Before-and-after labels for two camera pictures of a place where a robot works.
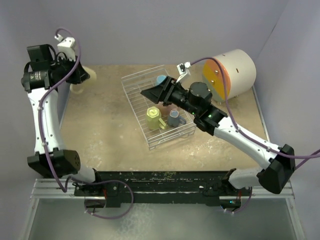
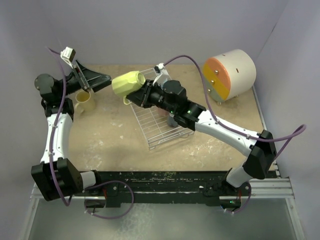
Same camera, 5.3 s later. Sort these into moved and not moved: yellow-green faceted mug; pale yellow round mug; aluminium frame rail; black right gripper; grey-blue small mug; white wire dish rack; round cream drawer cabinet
Moved: yellow-green faceted mug; pale yellow round mug; black right gripper
Not moved: aluminium frame rail; round cream drawer cabinet; white wire dish rack; grey-blue small mug
